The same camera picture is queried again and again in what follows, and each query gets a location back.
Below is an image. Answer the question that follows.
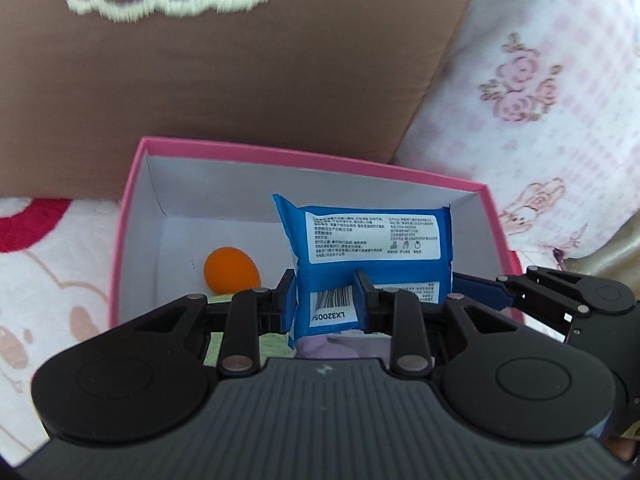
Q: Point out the blue wet wipes pack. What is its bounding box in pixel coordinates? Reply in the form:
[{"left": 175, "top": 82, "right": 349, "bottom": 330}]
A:
[{"left": 272, "top": 194, "right": 454, "bottom": 344}]

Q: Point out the green yarn ball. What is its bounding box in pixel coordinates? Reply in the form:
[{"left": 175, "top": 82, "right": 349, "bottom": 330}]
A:
[{"left": 204, "top": 288, "right": 295, "bottom": 376}]

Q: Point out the orange ball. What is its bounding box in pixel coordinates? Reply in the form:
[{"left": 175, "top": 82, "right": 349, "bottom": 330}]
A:
[{"left": 203, "top": 247, "right": 262, "bottom": 295}]

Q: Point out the beige satin bed cover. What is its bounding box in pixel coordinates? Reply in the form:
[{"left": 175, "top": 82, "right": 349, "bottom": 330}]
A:
[{"left": 562, "top": 0, "right": 640, "bottom": 291}]

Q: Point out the purple plush toy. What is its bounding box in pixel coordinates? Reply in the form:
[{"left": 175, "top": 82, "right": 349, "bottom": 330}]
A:
[{"left": 295, "top": 330, "right": 392, "bottom": 363}]

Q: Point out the pink cardboard box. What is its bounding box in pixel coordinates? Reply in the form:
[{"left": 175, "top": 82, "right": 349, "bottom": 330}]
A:
[{"left": 110, "top": 138, "right": 522, "bottom": 326}]

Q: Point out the pink white bunny pillow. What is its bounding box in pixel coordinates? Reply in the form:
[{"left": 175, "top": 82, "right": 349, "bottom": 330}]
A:
[{"left": 394, "top": 0, "right": 639, "bottom": 258}]

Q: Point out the brown embroidered cushion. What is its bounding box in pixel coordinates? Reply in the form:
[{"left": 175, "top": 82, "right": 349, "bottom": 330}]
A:
[{"left": 1, "top": 0, "right": 471, "bottom": 198}]

